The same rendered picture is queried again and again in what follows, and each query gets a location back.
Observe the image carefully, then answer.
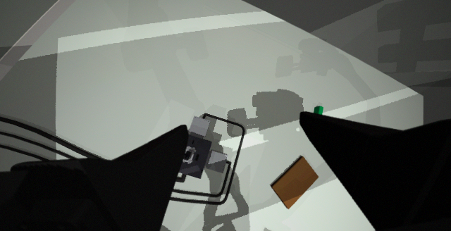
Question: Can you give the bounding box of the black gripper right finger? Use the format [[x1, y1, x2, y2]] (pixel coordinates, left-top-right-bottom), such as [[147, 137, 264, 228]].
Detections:
[[299, 111, 451, 231]]

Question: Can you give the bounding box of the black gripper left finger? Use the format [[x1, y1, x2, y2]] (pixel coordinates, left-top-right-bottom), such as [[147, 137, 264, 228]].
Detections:
[[10, 125, 189, 231]]

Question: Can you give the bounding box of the small green block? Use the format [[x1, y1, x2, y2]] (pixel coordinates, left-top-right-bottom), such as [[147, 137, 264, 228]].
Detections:
[[314, 106, 323, 115]]

